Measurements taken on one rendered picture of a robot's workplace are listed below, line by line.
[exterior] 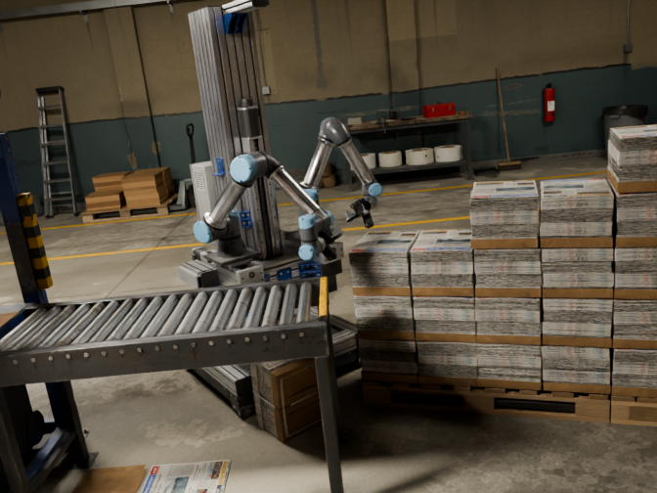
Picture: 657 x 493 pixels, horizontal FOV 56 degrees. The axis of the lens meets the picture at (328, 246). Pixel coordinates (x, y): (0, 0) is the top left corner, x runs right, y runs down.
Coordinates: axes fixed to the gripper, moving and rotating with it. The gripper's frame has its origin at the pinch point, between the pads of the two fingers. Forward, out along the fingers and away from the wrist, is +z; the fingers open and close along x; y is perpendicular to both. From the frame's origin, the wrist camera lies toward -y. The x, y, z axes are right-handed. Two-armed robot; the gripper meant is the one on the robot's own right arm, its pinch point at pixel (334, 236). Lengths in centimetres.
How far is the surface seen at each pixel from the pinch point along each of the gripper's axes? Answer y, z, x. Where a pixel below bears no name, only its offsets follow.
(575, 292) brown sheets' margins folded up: -65, -2, -92
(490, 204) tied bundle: -14, -3, -75
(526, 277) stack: -51, -2, -76
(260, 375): -42, -40, 48
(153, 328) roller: 7, -94, 42
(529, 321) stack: -70, -3, -69
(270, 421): -65, -41, 56
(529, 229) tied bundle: -31, -2, -85
